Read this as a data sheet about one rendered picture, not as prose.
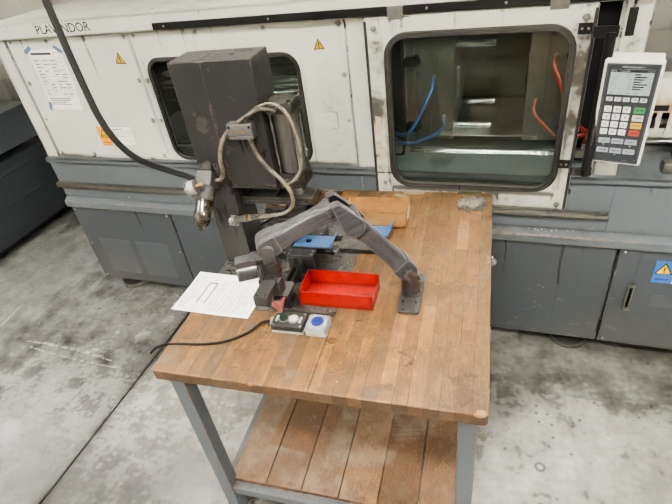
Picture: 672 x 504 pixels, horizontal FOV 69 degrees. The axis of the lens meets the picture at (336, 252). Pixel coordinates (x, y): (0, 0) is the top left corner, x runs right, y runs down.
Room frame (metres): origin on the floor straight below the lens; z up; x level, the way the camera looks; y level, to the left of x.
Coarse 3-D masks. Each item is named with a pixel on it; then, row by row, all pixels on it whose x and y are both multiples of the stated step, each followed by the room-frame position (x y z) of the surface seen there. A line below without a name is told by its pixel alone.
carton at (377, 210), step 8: (352, 200) 1.81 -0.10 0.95; (360, 200) 1.79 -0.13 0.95; (368, 200) 1.78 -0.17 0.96; (376, 200) 1.77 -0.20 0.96; (384, 200) 1.76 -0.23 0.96; (392, 200) 1.75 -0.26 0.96; (400, 200) 1.74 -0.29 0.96; (408, 200) 1.73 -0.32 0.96; (360, 208) 1.80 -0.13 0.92; (368, 208) 1.78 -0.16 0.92; (376, 208) 1.77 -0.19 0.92; (384, 208) 1.76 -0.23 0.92; (392, 208) 1.75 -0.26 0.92; (400, 208) 1.74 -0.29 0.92; (408, 208) 1.70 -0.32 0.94; (368, 216) 1.67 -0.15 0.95; (376, 216) 1.66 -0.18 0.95; (384, 216) 1.65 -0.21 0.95; (392, 216) 1.63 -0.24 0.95; (400, 216) 1.62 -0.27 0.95; (408, 216) 1.70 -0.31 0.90; (376, 224) 1.66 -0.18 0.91; (384, 224) 1.65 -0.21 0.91; (400, 224) 1.62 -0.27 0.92
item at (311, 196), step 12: (252, 192) 1.59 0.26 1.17; (264, 192) 1.58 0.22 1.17; (276, 192) 1.56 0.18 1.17; (288, 192) 1.55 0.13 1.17; (300, 192) 1.50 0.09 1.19; (312, 192) 1.50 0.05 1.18; (288, 204) 1.49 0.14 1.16; (300, 204) 1.47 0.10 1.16; (312, 204) 1.46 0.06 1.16; (288, 216) 1.43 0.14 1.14
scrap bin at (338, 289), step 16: (320, 272) 1.35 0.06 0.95; (336, 272) 1.33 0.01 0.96; (352, 272) 1.31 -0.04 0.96; (304, 288) 1.30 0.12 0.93; (320, 288) 1.32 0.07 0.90; (336, 288) 1.31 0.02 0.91; (352, 288) 1.30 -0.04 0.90; (368, 288) 1.28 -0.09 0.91; (304, 304) 1.25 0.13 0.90; (320, 304) 1.23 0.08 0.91; (336, 304) 1.21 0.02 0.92; (352, 304) 1.20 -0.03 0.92; (368, 304) 1.18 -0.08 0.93
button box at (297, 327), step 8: (288, 312) 1.19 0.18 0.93; (264, 320) 1.19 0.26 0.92; (272, 320) 1.17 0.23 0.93; (288, 320) 1.15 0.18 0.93; (304, 320) 1.15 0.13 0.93; (272, 328) 1.15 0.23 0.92; (280, 328) 1.14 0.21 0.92; (288, 328) 1.13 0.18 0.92; (296, 328) 1.12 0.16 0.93; (240, 336) 1.14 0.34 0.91; (160, 344) 1.17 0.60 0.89; (168, 344) 1.16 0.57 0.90; (176, 344) 1.15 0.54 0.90; (184, 344) 1.14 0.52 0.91; (192, 344) 1.14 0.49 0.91; (200, 344) 1.13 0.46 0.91; (208, 344) 1.13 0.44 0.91; (152, 352) 1.18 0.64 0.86
